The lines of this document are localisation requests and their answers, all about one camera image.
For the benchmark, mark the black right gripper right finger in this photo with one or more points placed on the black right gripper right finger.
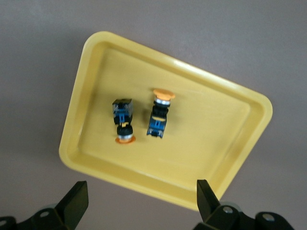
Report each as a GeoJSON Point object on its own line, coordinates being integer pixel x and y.
{"type": "Point", "coordinates": [208, 203]}

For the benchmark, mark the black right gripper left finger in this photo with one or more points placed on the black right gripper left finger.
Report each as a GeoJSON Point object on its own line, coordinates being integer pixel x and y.
{"type": "Point", "coordinates": [69, 206]}

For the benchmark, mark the yellow mushroom push button switch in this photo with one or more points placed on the yellow mushroom push button switch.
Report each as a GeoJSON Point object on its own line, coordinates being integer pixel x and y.
{"type": "Point", "coordinates": [122, 112]}
{"type": "Point", "coordinates": [158, 122]}

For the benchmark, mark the yellow plastic tray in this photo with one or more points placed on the yellow plastic tray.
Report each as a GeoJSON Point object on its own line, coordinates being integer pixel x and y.
{"type": "Point", "coordinates": [192, 143]}

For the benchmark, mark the brown table mat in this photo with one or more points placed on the brown table mat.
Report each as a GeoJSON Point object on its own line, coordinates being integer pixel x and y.
{"type": "Point", "coordinates": [48, 48]}

